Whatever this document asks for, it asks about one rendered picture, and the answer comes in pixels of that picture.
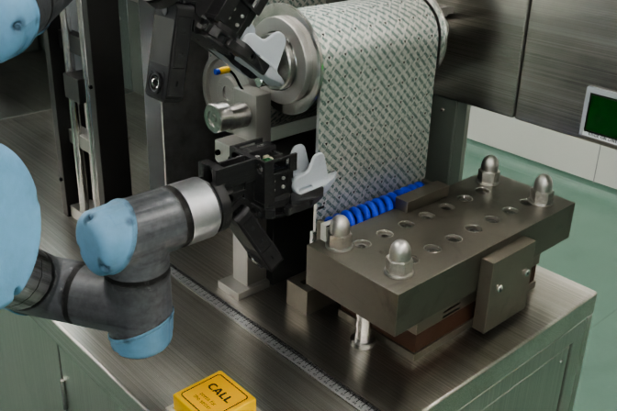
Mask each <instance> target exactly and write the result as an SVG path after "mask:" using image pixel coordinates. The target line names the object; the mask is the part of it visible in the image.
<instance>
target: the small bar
mask: <svg viewBox="0 0 617 411"><path fill-rule="evenodd" d="M448 193H449V185H448V184H446V183H442V182H439V181H435V182H432V183H428V184H426V185H424V186H422V187H419V188H417V189H414V190H412V191H409V192H407V193H405V194H401V195H399V196H396V202H395V208H396V209H398V210H401V211H403V212H405V213H409V212H411V211H413V210H416V209H418V208H420V207H423V206H426V205H428V204H430V203H433V202H435V201H437V200H440V199H442V198H444V197H446V196H448Z"/></svg>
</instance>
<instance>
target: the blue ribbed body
mask: <svg viewBox="0 0 617 411"><path fill-rule="evenodd" d="M424 185H425V184H424V183H422V182H415V183H412V184H409V185H408V186H404V187H401V188H400V189H397V190H394V191H393V193H392V192H389V193H387V194H386V195H384V194H383V195H380V196H379V197H378V198H373V199H372V200H371V201H366V202H364V203H363V204H359V205H357V206H356V207H355V206H353V207H350V208H349V210H343V211H342V212H341V213H336V214H334V215H333V216H332V217H330V216H328V217H325V219H324V221H325V222H326V221H328V220H331V219H333V218H334V217H335V216H336V215H344V216H346V217H347V218H348V219H349V221H350V227H351V226H353V225H356V224H358V223H361V222H363V221H365V220H367V219H369V218H372V217H375V216H378V215H380V214H383V213H385V212H387V211H389V210H391V209H394V208H395V202H396V196H399V195H401V194H405V193H407V192H409V191H412V190H414V189H417V188H419V187H422V186H424Z"/></svg>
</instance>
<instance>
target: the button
mask: <svg viewBox="0 0 617 411"><path fill-rule="evenodd" d="M174 410H175V411H256V399H255V397H253V396H252V395H251V394H249V393H248V392H247V391H246V390H244V389H243V388H242V387H241V386H239V385H238V384H237V383H236V382H234V381H233V380H232V379H231V378H230V377H229V376H228V375H227V374H225V373H224V372H223V371H219V372H216V373H214V374H212V375H210V376H209V377H207V378H205V379H203V380H201V381H199V382H197V383H194V384H192V385H190V386H188V387H186V388H185V389H183V390H181V391H179V392H177V393H175V394H174Z"/></svg>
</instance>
